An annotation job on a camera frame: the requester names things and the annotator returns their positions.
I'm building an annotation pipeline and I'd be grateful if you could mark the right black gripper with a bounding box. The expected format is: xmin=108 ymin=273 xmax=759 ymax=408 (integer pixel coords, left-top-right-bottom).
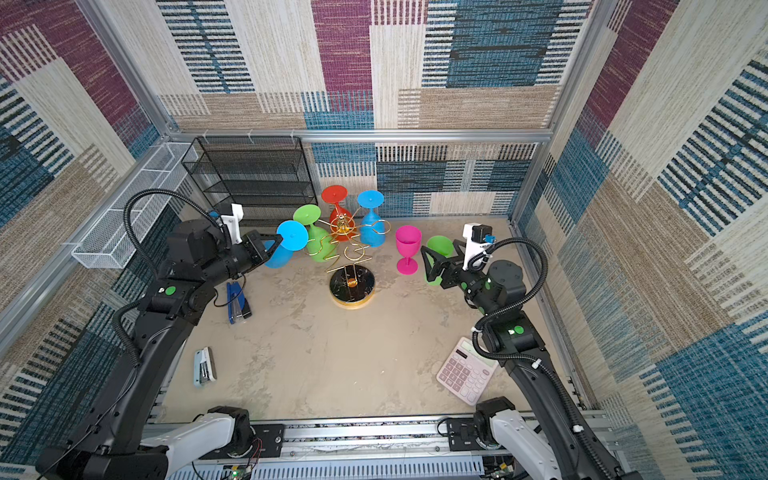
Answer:
xmin=421 ymin=238 xmax=497 ymax=318

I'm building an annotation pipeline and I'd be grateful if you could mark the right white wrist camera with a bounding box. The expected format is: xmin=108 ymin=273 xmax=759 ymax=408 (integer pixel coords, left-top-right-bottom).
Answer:
xmin=462 ymin=223 xmax=496 ymax=271

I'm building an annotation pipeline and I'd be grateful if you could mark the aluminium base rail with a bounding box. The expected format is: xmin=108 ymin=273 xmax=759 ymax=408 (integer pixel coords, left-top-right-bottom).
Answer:
xmin=101 ymin=413 xmax=631 ymax=480

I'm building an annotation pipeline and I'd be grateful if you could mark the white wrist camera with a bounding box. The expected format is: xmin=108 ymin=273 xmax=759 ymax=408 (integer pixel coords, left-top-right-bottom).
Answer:
xmin=462 ymin=223 xmax=496 ymax=271
xmin=208 ymin=203 xmax=244 ymax=245

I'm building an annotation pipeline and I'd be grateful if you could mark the gold wire wine glass rack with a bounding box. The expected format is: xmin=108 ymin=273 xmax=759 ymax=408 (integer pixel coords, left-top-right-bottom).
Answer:
xmin=320 ymin=219 xmax=391 ymax=310

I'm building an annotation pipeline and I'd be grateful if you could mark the pink calculator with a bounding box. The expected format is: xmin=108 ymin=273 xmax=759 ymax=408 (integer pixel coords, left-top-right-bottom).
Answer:
xmin=437 ymin=337 xmax=498 ymax=406

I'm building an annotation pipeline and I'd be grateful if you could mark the green plastic wine glass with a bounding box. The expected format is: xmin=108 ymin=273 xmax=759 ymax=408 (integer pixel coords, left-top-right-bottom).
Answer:
xmin=425 ymin=235 xmax=454 ymax=286
xmin=293 ymin=204 xmax=337 ymax=263

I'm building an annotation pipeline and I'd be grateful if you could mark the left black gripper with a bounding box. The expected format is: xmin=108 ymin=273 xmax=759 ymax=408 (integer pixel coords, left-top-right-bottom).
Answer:
xmin=201 ymin=232 xmax=281 ymax=290

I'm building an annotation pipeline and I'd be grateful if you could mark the blue plastic wine glass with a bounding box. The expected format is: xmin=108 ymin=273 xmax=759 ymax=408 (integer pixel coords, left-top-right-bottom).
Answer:
xmin=357 ymin=190 xmax=387 ymax=248
xmin=265 ymin=220 xmax=309 ymax=269

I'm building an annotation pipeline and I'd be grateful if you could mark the magenta plastic wine glass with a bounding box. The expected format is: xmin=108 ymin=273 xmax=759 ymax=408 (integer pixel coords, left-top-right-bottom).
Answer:
xmin=395 ymin=225 xmax=422 ymax=275

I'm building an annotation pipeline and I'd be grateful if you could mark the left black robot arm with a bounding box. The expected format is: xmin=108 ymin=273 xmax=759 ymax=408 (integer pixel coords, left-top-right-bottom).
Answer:
xmin=35 ymin=206 xmax=283 ymax=479

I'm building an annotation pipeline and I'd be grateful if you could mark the white wire mesh basket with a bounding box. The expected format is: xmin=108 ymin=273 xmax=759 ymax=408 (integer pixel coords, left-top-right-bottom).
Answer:
xmin=71 ymin=141 xmax=192 ymax=269

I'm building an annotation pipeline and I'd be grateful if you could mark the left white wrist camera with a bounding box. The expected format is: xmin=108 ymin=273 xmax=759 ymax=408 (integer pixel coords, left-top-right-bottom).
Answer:
xmin=208 ymin=203 xmax=244 ymax=245

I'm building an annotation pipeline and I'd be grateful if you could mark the black mesh shelf rack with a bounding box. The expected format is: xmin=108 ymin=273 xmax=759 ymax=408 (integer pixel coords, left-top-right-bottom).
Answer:
xmin=182 ymin=136 xmax=318 ymax=227

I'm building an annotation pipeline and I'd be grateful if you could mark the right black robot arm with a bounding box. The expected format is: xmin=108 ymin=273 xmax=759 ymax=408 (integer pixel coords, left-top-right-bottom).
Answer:
xmin=421 ymin=237 xmax=641 ymax=479

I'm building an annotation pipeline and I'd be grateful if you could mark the red plastic wine glass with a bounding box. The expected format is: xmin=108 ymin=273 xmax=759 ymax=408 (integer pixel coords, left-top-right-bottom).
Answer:
xmin=321 ymin=185 xmax=356 ymax=242

